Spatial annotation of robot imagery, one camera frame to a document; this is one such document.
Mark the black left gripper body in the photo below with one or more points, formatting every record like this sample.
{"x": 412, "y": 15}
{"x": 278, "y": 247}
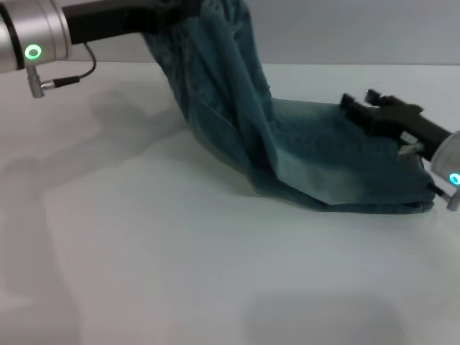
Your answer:
{"x": 108, "y": 18}

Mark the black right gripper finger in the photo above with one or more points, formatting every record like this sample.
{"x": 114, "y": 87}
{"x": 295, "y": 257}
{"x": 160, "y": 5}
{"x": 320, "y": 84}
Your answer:
{"x": 380, "y": 98}
{"x": 359, "y": 109}

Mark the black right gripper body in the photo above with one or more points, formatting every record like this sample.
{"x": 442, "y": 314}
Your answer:
{"x": 406, "y": 120}

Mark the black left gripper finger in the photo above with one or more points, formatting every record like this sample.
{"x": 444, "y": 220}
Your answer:
{"x": 174, "y": 16}

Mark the blue denim shorts basketball print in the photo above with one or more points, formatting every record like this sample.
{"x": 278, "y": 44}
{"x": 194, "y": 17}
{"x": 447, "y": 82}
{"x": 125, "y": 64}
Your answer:
{"x": 251, "y": 118}

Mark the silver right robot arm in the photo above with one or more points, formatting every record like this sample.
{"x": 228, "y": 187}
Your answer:
{"x": 449, "y": 161}

